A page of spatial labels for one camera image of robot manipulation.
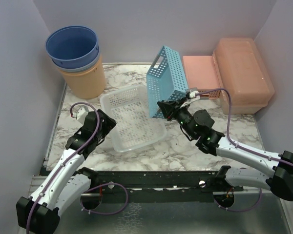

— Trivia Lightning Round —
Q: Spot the grey-blue plastic bucket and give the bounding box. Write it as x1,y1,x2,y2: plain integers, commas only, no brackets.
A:
51,46,101,73

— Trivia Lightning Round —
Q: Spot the large orange lidded container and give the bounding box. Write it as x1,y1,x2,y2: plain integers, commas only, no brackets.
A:
212,38,274,115

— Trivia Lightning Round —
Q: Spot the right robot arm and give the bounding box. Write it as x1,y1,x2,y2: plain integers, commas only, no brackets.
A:
157,100,293,201

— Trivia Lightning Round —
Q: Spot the light blue perforated basket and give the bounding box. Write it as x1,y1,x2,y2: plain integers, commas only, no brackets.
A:
146,45,188,118

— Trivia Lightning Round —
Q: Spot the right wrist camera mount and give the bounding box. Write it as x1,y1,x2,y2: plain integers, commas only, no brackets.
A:
181,88,200,107

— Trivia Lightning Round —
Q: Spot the pink perforated plastic basket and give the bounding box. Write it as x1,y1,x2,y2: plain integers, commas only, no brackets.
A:
182,56,220,92

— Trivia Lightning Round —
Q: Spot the orange plastic bucket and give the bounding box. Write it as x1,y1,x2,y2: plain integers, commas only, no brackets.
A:
58,54,106,99

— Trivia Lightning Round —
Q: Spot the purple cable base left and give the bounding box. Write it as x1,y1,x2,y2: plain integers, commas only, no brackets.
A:
80,182,129,215

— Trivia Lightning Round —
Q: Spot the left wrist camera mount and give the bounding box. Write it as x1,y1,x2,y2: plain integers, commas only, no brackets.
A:
71,106,89,124

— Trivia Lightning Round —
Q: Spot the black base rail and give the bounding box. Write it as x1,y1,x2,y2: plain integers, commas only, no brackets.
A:
77,166,243,203

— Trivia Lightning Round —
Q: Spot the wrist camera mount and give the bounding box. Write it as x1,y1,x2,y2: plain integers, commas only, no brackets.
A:
181,88,200,107
71,106,89,124

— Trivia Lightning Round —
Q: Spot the blue plastic bucket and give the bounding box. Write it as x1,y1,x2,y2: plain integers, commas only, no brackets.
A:
45,26,99,69

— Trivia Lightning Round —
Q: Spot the white perforated plastic basket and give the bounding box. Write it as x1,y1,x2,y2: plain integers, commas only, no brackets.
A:
100,85,167,153

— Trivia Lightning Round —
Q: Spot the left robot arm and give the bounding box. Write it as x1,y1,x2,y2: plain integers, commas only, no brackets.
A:
16,108,116,234

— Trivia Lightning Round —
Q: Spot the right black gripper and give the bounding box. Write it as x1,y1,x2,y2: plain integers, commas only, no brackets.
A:
158,97,196,139

